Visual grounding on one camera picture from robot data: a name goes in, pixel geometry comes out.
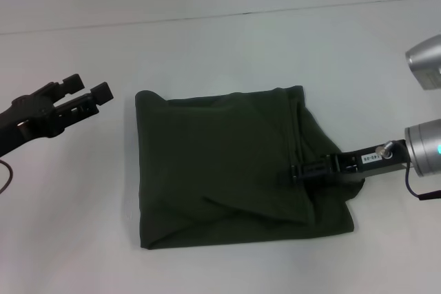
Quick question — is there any right gripper cable with connector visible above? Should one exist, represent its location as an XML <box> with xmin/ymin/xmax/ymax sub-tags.
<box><xmin>403</xmin><ymin>161</ymin><xmax>441</xmax><ymax>202</ymax></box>

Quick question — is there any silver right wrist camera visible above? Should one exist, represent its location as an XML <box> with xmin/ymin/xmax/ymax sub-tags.
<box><xmin>404</xmin><ymin>34</ymin><xmax>441</xmax><ymax>92</ymax></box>

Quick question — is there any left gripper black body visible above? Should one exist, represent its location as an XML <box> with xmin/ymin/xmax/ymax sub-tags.
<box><xmin>0</xmin><ymin>81</ymin><xmax>66</xmax><ymax>159</ymax></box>

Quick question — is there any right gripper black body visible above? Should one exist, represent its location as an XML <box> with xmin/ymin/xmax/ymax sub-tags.
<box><xmin>329</xmin><ymin>138</ymin><xmax>413</xmax><ymax>180</ymax></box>

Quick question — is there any dark red cable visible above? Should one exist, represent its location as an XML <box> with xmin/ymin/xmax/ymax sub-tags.
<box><xmin>0</xmin><ymin>159</ymin><xmax>14</xmax><ymax>196</ymax></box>

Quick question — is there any dark green FREE! t-shirt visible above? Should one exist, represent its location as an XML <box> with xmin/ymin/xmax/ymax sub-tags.
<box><xmin>134</xmin><ymin>85</ymin><xmax>366</xmax><ymax>250</ymax></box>

